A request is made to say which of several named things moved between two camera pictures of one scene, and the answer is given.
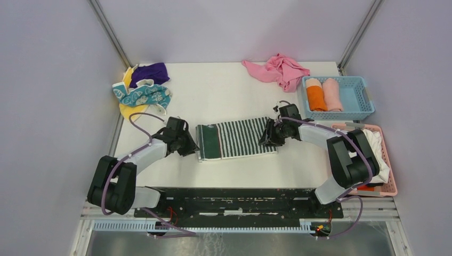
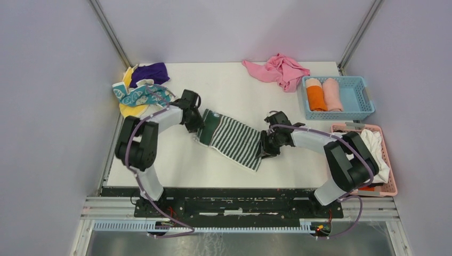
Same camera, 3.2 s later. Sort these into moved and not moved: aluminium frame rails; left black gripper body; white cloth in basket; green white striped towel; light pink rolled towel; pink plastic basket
Moved: left black gripper body; green white striped towel
Not moved: aluminium frame rails; white cloth in basket; pink plastic basket; light pink rolled towel
